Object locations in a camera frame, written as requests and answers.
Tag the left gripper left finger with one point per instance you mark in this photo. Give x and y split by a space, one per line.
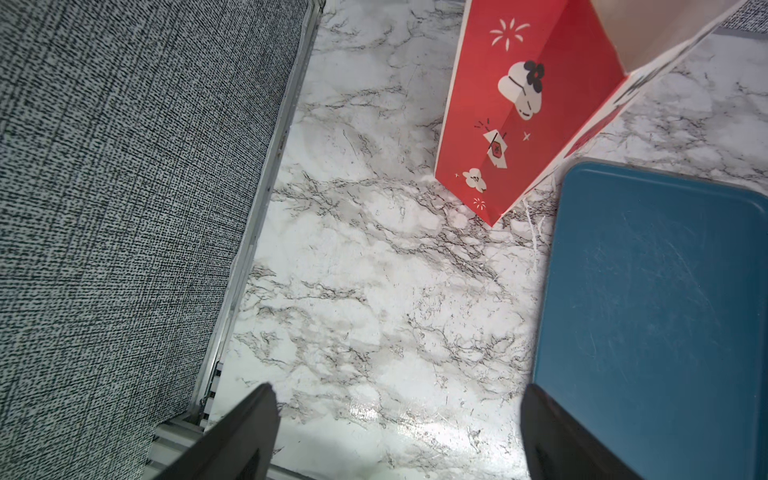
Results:
239 446

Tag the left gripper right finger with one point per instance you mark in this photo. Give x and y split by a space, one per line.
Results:
557 446

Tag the red white paper gift bag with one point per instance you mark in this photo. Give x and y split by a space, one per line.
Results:
534 81

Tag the teal rectangular tray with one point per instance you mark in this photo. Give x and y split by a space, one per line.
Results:
653 330

